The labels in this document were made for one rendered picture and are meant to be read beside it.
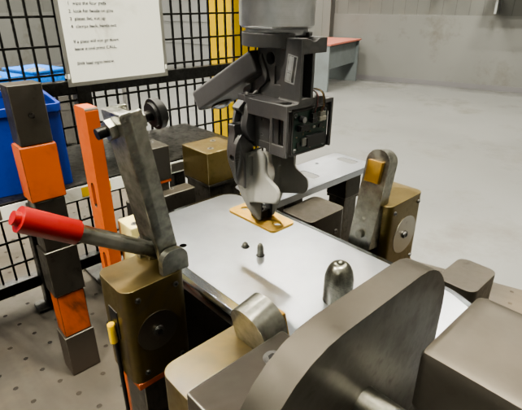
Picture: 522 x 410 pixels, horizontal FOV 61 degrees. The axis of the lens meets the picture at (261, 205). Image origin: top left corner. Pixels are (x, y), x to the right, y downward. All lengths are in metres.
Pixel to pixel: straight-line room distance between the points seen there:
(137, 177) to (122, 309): 0.13
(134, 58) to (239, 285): 0.64
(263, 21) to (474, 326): 0.33
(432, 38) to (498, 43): 0.99
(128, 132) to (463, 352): 0.31
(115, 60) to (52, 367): 0.61
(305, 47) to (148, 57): 0.65
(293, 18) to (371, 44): 8.08
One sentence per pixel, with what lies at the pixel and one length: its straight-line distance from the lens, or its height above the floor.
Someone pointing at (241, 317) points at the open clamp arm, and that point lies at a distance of 0.31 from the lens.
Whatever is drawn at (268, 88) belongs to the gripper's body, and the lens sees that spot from 0.47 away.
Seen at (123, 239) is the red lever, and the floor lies 1.10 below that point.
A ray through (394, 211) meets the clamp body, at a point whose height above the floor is 1.04.
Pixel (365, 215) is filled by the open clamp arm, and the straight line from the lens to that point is 0.63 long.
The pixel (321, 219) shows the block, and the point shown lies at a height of 0.98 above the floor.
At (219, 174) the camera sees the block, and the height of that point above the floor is 1.02.
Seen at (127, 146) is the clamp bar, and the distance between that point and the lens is 0.40.
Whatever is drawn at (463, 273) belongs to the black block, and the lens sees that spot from 0.61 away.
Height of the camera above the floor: 1.30
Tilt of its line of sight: 25 degrees down
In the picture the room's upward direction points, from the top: straight up
